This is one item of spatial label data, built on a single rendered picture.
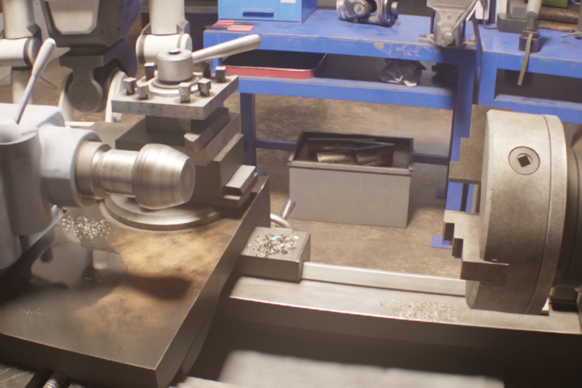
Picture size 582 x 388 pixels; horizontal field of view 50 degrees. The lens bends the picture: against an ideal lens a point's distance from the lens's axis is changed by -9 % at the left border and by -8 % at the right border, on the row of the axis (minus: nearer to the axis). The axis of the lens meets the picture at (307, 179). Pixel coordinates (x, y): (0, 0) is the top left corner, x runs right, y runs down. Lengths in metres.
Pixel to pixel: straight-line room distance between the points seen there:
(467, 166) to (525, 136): 0.10
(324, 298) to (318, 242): 1.77
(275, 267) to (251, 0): 1.83
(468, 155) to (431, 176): 2.67
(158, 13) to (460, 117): 1.37
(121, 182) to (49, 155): 0.11
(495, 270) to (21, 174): 0.61
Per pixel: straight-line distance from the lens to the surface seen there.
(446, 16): 2.36
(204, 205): 1.14
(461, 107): 2.63
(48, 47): 0.92
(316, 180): 2.93
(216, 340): 1.20
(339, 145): 3.05
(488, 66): 2.58
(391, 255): 2.80
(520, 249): 0.74
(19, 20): 1.87
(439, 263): 2.78
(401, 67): 2.68
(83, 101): 1.80
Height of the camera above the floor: 1.48
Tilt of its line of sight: 26 degrees down
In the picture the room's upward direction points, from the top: 1 degrees clockwise
